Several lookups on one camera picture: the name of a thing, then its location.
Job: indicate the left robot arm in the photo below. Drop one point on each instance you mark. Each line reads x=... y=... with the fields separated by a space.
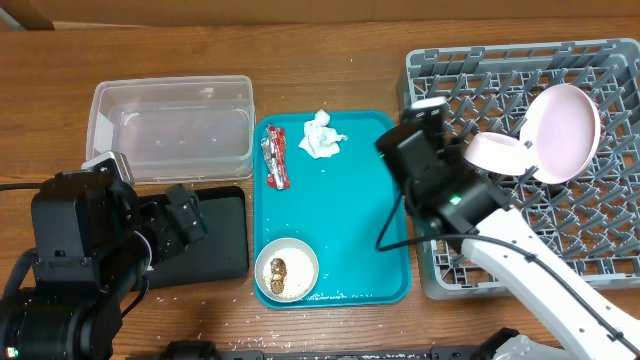
x=95 y=240

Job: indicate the crumpled white tissue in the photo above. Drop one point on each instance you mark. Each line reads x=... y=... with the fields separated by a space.
x=319 y=140

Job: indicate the teal plastic tray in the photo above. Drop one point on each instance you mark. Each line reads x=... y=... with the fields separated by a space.
x=341 y=207

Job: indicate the large white plate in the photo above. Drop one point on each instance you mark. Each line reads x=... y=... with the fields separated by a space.
x=563 y=127

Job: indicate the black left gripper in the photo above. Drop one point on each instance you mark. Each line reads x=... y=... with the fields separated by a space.
x=169 y=237

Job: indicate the black plastic bin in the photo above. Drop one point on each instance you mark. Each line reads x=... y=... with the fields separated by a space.
x=222 y=255

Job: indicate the pink bowl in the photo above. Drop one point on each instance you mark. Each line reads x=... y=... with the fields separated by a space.
x=498 y=153

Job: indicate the red foil wrapper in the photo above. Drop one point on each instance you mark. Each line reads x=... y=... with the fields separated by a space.
x=274 y=153

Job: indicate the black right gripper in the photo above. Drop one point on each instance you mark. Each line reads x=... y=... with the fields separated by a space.
x=452 y=148

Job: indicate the clear plastic bin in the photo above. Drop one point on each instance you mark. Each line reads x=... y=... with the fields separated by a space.
x=176 y=129

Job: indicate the grey bowl with rice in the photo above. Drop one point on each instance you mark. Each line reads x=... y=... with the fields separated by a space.
x=302 y=269

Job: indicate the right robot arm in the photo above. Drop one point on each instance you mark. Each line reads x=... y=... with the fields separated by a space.
x=456 y=205

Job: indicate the brown food piece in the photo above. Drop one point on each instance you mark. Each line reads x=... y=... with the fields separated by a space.
x=278 y=275

